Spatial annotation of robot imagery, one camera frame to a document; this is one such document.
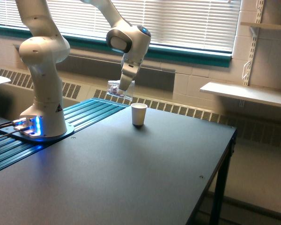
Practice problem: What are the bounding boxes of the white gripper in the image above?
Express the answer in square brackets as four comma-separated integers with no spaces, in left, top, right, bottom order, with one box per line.
[119,58,143,90]

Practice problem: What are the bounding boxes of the clear plastic bag with contents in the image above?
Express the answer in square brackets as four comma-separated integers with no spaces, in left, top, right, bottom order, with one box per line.
[107,80,135,101]

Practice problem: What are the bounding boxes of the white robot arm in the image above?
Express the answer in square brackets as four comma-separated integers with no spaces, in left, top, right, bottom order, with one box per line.
[16,0,151,138]

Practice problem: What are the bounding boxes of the white paper cup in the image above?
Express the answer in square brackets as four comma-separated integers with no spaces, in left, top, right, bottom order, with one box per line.
[131,103,148,126]

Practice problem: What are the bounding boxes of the white window blinds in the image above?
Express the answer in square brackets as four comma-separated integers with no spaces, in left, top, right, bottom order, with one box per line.
[0,0,242,53]

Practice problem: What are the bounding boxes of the teal window sill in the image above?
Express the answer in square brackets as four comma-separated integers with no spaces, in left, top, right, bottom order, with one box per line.
[0,25,232,68]

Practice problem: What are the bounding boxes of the baseboard radiator grille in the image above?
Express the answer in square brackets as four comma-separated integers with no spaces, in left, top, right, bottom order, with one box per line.
[0,66,281,149]

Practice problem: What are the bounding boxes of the black table leg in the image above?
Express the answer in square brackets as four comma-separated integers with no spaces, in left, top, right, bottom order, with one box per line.
[209,131,237,225]

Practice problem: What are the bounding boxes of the white shelf bracket rail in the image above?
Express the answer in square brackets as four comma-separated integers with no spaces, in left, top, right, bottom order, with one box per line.
[241,0,264,86]

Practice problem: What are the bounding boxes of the black cable at base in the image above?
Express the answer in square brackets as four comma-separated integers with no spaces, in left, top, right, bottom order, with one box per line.
[0,120,22,142]

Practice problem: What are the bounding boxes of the white lower wall shelf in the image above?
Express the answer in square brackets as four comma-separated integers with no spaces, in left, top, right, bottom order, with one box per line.
[200,82,281,107]

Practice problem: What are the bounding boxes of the white wall shelf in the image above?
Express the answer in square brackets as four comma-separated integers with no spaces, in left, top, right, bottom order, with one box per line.
[200,82,281,107]
[240,22,281,30]

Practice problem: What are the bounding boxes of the white upper wall shelf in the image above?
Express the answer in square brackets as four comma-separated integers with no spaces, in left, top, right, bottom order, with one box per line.
[240,22,281,30]

